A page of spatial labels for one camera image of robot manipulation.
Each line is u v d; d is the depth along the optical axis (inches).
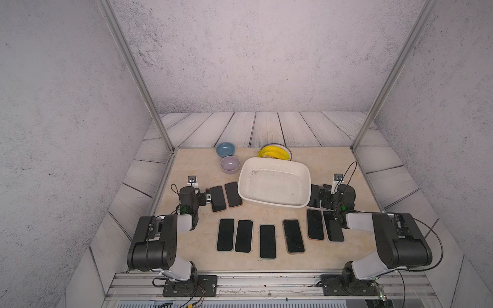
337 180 31.9
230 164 43.0
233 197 37.5
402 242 17.8
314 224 35.4
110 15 28.1
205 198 34.2
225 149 46.6
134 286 29.6
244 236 33.3
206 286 28.6
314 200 37.4
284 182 41.4
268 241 33.2
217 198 40.1
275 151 45.2
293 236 34.2
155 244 18.4
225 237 33.2
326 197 33.5
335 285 28.6
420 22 29.1
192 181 32.3
